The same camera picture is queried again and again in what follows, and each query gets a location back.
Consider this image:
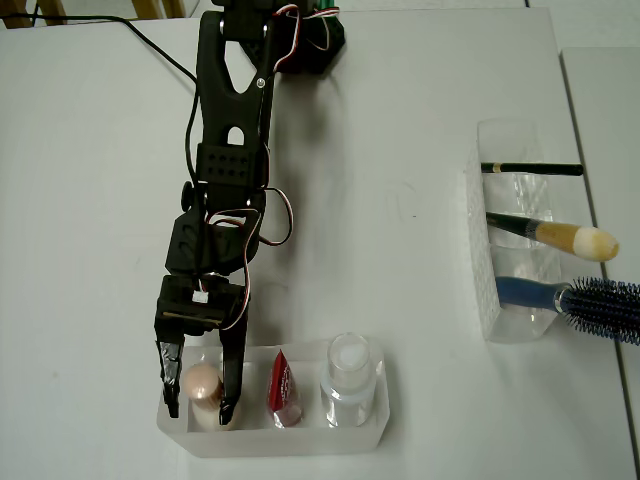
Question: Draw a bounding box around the clear spray bottle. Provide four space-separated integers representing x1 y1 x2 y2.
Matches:
319 333 377 429

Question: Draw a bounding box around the dark blue eyeliner pencil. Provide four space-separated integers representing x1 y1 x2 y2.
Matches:
480 161 585 177

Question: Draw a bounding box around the red hand cream tube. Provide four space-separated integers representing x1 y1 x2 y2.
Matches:
267 349 305 430

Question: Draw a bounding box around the clear acrylic organizer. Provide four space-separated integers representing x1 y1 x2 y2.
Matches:
462 118 564 344

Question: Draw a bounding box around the frosted plastic bin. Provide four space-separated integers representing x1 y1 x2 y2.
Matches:
155 338 392 459

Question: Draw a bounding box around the black gripper camera board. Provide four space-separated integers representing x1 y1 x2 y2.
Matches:
158 289 227 329

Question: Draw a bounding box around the gold-handled makeup brush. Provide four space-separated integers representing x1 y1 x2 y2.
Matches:
485 211 621 263

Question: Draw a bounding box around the black camera cable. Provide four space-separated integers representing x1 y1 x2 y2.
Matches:
0 13 201 184

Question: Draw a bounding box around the pink bottle with ribbed cap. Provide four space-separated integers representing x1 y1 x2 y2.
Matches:
180 362 241 432

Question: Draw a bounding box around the blue round hairbrush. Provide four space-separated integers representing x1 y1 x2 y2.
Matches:
494 275 640 346

